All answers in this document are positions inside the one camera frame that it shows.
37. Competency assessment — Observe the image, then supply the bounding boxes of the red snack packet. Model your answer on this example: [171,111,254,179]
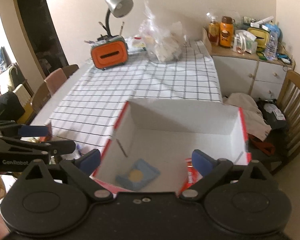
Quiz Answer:
[178,158,203,195]

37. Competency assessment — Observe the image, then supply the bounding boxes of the blue snack packet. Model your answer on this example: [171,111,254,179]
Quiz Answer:
[115,159,161,191]

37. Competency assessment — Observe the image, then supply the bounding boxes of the checkered white tablecloth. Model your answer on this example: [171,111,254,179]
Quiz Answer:
[50,41,222,152]

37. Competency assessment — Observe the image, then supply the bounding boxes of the beige cloth bag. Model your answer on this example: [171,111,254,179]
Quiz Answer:
[223,93,271,141]

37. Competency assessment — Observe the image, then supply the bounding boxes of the wooden chair pink cushion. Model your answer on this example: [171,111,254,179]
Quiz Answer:
[31,64,79,114]

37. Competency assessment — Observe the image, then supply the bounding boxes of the red white cardboard box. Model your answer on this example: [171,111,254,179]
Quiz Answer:
[94,98,251,193]

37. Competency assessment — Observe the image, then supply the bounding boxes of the black bag on floor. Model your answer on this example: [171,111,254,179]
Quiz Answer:
[257,99,287,129]

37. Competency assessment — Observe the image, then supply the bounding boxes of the white sideboard cabinet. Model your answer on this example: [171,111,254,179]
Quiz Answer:
[202,29,294,99]

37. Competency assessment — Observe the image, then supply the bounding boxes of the wooden chair right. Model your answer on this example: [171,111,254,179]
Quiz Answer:
[271,70,300,175]

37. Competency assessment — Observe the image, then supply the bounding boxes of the orange teal tissue box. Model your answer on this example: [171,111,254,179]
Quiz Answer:
[90,35,128,70]

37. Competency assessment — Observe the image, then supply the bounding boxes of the clear water bottle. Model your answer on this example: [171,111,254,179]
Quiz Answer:
[264,31,278,61]

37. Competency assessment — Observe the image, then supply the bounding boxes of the clear plastic bag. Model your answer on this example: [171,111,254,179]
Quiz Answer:
[139,0,187,63]

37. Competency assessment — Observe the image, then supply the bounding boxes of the orange thermos bottle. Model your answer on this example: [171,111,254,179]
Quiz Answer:
[219,16,235,48]

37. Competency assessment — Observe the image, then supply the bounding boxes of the amber liquid bottle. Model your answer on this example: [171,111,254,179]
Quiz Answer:
[207,12,220,46]

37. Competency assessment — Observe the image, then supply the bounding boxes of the yellow tissue box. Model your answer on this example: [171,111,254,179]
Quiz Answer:
[248,27,270,50]

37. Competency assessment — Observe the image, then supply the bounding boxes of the silver desk lamp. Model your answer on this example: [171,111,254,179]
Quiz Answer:
[98,0,134,40]

